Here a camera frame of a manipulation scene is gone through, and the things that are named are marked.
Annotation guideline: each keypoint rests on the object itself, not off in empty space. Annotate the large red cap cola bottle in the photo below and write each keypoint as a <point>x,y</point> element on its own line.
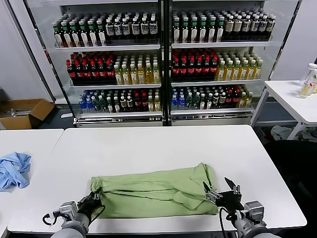
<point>94,73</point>
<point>183,70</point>
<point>176,70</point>
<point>191,70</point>
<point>207,70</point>
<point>79,74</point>
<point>86,74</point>
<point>199,70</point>
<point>71,74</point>
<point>110,73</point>
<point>214,69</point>
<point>102,73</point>

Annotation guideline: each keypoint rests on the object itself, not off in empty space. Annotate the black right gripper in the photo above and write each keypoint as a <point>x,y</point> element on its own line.
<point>229,200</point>

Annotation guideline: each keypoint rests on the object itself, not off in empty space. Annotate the small clear green bottle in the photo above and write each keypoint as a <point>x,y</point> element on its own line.
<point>97,106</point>
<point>196,102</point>
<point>103,106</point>
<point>189,102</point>

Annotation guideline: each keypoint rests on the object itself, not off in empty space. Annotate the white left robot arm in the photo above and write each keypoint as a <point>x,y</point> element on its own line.
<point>74,225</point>

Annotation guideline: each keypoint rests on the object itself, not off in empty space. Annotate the light green shirt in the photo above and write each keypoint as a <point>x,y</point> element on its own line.
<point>148,196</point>

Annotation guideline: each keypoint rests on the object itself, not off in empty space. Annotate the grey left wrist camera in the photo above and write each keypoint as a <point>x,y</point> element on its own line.
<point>68,208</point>

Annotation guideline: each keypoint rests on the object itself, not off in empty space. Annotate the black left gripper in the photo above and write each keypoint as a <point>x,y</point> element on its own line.
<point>89,205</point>

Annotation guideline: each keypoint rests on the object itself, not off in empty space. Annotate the small dark bottle white cap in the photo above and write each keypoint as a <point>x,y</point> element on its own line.
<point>223,101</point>
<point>216,101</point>
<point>123,105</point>
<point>203,102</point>
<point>117,105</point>
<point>110,105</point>
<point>130,104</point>
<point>209,102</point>

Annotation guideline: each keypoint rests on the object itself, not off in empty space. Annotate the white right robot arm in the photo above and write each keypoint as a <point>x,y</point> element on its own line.
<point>250,228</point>

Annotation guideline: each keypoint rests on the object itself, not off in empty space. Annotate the dark bottle blue label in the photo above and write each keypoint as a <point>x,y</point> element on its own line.
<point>153,27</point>
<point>263,26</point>
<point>247,27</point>
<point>110,30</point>
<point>144,28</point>
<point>126,29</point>
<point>118,29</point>
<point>136,28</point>
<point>255,27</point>
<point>272,26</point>

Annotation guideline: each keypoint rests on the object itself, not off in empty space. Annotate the metal rods bundle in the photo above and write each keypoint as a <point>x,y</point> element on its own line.
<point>19,112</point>

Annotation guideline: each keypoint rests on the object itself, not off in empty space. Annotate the small white flat object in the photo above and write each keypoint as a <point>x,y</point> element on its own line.
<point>67,115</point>

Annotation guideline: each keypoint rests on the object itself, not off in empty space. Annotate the large yellow tea bottle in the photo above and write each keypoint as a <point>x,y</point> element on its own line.
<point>141,76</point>
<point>134,76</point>
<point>118,76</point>
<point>229,72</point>
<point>251,71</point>
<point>244,71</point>
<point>156,75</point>
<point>126,76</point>
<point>149,75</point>
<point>259,71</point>
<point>237,72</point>
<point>222,73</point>

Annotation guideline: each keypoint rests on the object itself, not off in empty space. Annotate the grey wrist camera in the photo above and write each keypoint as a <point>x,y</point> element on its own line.
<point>68,208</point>
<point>254,210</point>

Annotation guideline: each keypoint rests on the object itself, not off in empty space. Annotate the white side table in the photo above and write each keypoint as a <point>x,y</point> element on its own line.
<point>284,95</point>

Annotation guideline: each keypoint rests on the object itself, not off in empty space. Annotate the black wall trim strip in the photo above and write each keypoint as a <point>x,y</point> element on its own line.
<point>30,50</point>

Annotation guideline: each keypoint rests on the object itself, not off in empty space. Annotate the small blue water bottle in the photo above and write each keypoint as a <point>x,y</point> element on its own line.
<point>89,106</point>
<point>182,103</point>
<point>82,106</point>
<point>174,103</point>

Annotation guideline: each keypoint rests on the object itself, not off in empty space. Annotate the small yellow tea bottle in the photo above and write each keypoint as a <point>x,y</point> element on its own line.
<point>151,105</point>
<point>157,104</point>
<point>243,101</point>
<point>249,101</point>

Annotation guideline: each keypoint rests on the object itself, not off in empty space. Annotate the crumpled light blue cloth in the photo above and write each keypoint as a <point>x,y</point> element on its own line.
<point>15,171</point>

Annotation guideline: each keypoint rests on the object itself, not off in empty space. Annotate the glass beverage display cabinet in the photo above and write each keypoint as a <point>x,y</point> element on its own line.
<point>223,44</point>
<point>111,47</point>

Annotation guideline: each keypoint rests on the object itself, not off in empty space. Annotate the clear bottle yellow contents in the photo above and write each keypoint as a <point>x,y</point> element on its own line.
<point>305,90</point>

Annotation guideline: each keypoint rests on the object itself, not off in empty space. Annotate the pale green cloth pile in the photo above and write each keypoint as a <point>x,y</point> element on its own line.
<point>309,135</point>

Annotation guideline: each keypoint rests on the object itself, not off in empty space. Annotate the green cap white label bottle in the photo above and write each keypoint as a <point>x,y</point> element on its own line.
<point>176,32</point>
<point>220,32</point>
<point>67,38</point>
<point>185,32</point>
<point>203,32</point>
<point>84,37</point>
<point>93,37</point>
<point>58,38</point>
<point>212,32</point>
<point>194,32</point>
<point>101,37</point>
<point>75,38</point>

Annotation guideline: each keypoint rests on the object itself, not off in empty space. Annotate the clear bottle white cap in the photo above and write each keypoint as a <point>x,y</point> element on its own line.
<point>313,75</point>

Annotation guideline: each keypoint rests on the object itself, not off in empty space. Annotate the white grey cloth pile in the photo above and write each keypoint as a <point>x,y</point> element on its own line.
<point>281,132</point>

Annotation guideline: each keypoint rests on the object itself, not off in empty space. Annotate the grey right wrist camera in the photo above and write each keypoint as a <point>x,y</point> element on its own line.
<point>254,210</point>

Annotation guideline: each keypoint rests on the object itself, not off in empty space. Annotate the small red cap cola bottle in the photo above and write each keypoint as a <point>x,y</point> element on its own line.
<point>137,104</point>
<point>144,104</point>
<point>229,100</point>
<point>236,100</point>

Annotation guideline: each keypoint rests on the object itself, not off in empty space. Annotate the dark bottle beige label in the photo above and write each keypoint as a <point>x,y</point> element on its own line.
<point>230,27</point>
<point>238,27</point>

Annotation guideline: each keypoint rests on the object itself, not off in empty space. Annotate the open cardboard box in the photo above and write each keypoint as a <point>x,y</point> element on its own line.
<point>15,123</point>

